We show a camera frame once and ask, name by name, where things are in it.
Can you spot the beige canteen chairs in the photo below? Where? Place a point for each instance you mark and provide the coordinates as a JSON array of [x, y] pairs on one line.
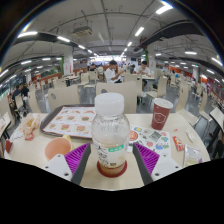
[[120, 95]]

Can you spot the ceiling strip lights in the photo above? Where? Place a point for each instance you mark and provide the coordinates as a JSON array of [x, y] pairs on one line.
[[27, 34]]

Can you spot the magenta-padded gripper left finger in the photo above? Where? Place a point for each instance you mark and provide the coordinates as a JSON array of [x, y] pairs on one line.
[[58, 166]]

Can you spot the white neighbouring table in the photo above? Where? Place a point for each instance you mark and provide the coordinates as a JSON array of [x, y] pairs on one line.
[[4, 123]]

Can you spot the red paper cup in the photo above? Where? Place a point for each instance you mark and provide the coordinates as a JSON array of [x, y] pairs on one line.
[[161, 115]]

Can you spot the ceiling air conditioner unit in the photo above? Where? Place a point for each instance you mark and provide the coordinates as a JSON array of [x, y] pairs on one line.
[[82, 31]]

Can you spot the clear plastic packet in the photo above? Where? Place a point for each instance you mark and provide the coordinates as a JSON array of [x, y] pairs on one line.
[[192, 156]]

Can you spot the person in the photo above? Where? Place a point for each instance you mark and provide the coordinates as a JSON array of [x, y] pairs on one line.
[[15, 93], [143, 69], [111, 74], [24, 90]]

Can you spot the paper food wrapper with fries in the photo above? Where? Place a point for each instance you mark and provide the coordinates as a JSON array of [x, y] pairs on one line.
[[28, 125]]

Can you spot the red carton box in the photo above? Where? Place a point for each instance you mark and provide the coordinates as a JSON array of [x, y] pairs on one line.
[[8, 146]]

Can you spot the pale yellow cup pink inside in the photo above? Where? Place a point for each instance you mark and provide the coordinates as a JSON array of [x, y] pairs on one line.
[[56, 148]]

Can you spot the small white packet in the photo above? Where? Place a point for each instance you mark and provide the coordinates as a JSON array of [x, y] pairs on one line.
[[190, 135]]

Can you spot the printed paper tray liner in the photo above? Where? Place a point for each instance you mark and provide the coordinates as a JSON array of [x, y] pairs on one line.
[[71, 122]]

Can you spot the colourful printed flyer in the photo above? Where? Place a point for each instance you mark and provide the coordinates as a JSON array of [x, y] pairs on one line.
[[153, 138]]

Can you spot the red sauce packet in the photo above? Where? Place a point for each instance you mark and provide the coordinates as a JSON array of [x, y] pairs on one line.
[[178, 143]]

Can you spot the clear tea bottle white cap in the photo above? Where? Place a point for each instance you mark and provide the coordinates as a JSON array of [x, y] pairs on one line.
[[110, 133]]

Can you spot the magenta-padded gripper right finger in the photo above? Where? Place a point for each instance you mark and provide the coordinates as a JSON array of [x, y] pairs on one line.
[[165, 166]]

